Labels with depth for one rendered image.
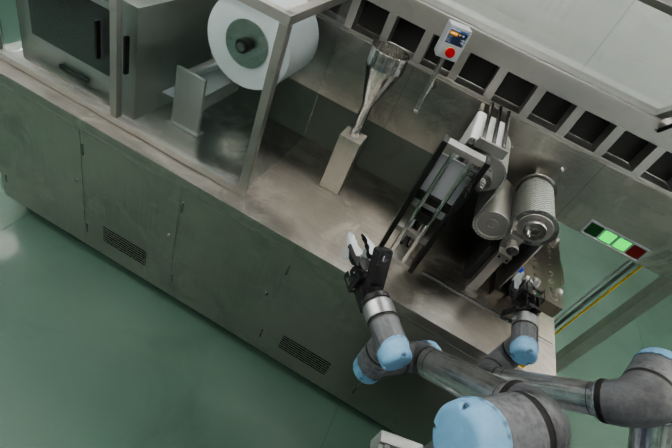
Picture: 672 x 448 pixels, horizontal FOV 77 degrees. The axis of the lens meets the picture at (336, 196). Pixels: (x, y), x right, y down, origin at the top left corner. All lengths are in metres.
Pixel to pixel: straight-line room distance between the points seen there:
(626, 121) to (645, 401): 0.97
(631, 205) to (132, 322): 2.21
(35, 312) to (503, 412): 2.07
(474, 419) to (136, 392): 1.68
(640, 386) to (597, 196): 0.91
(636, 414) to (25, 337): 2.19
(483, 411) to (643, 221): 1.40
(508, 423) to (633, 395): 0.49
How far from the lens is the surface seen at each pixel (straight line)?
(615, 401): 1.20
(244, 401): 2.20
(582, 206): 1.96
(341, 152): 1.68
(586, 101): 1.77
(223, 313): 2.13
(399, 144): 1.90
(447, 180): 1.43
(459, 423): 0.76
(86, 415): 2.17
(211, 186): 1.65
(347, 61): 1.84
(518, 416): 0.78
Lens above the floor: 2.02
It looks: 39 degrees down
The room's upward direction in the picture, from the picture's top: 25 degrees clockwise
